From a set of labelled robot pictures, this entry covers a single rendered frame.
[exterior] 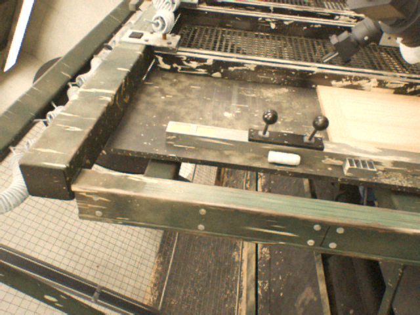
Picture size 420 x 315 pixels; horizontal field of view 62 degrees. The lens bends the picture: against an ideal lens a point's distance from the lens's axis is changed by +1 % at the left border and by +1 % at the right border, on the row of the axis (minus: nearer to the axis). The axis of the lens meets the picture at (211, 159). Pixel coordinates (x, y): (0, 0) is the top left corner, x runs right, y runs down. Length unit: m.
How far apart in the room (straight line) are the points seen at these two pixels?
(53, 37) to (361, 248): 7.39
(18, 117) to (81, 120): 0.67
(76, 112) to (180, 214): 0.36
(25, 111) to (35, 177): 0.79
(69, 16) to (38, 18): 0.63
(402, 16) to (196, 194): 0.51
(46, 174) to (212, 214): 0.35
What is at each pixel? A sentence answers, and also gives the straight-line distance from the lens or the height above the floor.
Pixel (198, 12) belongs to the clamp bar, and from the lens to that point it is 1.79.
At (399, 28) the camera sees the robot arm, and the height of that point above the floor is 1.50.
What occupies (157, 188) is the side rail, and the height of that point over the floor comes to 1.70.
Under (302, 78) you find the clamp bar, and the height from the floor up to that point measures 1.37.
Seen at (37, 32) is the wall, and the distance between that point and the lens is 7.95.
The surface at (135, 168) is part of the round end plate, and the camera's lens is 1.66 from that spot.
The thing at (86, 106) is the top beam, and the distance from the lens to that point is 0.94.
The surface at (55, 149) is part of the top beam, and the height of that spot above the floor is 1.92.
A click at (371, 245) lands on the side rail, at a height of 1.26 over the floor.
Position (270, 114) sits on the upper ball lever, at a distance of 0.83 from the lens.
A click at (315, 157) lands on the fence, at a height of 1.36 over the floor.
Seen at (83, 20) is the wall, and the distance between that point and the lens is 7.38.
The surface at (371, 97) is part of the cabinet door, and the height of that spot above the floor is 1.15.
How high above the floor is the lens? 1.86
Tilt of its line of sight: 17 degrees down
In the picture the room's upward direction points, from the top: 59 degrees counter-clockwise
